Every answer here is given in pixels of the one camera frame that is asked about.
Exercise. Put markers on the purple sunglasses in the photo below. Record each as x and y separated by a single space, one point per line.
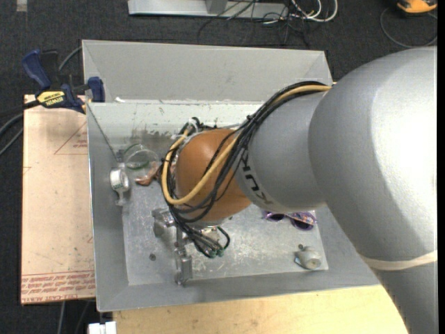
301 220

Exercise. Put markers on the clear glass cup, green rim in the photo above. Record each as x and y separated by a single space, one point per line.
142 156

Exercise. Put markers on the grey metal bin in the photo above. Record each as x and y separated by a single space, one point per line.
243 256

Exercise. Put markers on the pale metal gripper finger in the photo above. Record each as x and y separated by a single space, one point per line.
185 267
162 225

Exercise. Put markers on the pink-brown toy animal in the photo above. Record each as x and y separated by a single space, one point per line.
149 176

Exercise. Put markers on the grey plastic plug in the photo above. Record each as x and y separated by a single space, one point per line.
307 257

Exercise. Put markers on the clear glass with green print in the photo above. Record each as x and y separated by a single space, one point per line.
119 179

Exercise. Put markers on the brown cardboard board, red print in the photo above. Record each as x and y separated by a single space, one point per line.
55 200

